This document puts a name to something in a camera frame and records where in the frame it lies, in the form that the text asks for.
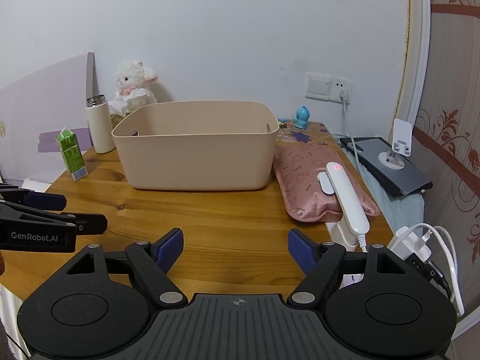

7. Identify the light blue cloth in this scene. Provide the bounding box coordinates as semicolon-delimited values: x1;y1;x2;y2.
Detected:
333;134;425;233

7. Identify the white thermos bottle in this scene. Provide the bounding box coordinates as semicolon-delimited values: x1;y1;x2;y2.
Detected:
85;94;115;154

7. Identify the dark grey tablet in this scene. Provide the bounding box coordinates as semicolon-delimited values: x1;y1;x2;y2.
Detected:
354;137;433;197

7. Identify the lilac headboard panel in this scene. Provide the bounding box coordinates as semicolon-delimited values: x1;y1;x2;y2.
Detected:
0;52;95;184

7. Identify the pink hot water bag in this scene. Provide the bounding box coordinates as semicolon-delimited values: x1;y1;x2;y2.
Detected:
271;144;382;223

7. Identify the white charger handle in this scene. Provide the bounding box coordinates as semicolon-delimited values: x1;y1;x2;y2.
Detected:
317;162;370;253

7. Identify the white phone stand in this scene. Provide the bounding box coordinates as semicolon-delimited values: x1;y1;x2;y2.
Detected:
378;119;413;171

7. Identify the beige plastic storage basket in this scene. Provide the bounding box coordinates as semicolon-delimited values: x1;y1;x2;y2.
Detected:
112;100;279;191

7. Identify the green drink carton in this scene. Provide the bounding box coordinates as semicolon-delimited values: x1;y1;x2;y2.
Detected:
56;128;88;182

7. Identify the white plush lamb toy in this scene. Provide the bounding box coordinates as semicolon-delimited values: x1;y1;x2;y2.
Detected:
108;61;158;117

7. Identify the blue cartoon figurine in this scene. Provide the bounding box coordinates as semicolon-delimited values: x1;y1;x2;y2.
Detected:
292;106;310;129

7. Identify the white wall switch socket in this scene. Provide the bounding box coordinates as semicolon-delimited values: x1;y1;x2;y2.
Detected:
304;72;353;104

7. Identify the white power adapter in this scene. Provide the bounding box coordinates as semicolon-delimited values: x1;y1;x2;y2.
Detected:
386;222;466;316

